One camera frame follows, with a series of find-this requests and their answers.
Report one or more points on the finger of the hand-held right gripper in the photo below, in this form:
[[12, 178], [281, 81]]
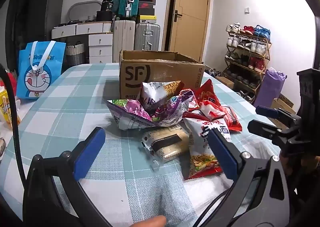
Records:
[[260, 127], [270, 112]]

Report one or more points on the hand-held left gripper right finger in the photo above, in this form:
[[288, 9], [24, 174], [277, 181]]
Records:
[[222, 152]]

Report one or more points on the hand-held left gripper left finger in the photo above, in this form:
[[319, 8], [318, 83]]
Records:
[[90, 149]]

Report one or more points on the red white noodle packet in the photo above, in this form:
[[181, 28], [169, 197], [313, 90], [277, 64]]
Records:
[[200, 147]]

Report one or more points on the beige black snack packet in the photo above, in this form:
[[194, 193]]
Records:
[[167, 142]]

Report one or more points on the white noodle snack packet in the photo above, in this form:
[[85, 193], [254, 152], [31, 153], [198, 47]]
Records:
[[155, 89]]

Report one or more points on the person's left hand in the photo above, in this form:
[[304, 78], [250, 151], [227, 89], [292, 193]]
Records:
[[150, 222]]

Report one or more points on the printed cardboard box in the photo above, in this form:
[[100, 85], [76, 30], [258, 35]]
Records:
[[285, 103]]

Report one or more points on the purple gift bag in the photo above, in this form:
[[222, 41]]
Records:
[[270, 87]]

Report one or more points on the green checked tablecloth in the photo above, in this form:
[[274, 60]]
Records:
[[75, 117]]

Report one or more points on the small brown cardboard box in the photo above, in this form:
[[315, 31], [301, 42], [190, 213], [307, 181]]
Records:
[[225, 82]]

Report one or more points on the wooden shoe rack with shoes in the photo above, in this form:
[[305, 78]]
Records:
[[255, 47]]

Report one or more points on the scattered dark shoes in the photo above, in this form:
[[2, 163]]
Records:
[[215, 72]]

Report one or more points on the blue cartoon tote bag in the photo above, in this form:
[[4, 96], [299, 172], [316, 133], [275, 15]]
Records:
[[40, 74]]

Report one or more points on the yellow packet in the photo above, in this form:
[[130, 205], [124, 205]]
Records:
[[5, 107]]

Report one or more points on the woven laundry basket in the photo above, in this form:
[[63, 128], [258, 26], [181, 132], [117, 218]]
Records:
[[75, 52]]

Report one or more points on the red bag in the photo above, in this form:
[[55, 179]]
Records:
[[11, 77]]

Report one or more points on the white drawer cabinet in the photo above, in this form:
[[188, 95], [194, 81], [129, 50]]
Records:
[[100, 42]]

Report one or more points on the beige suitcase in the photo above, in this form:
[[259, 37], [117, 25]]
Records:
[[123, 39]]

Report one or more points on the wooden door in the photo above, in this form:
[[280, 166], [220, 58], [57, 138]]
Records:
[[192, 17]]

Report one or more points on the silver suitcase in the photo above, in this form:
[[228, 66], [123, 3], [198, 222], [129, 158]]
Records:
[[147, 34]]

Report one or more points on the dark grey refrigerator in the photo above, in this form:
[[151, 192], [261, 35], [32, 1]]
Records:
[[45, 14]]

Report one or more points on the yellow black shoe box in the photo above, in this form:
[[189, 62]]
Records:
[[147, 19]]

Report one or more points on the black paper bag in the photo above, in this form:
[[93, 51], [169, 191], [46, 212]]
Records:
[[107, 5]]

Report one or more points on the red black shoe box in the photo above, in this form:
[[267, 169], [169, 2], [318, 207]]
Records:
[[146, 6]]

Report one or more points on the white light switch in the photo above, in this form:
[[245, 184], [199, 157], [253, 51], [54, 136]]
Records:
[[247, 10]]

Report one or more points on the grey curved frame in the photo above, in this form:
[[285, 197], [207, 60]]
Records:
[[82, 2]]

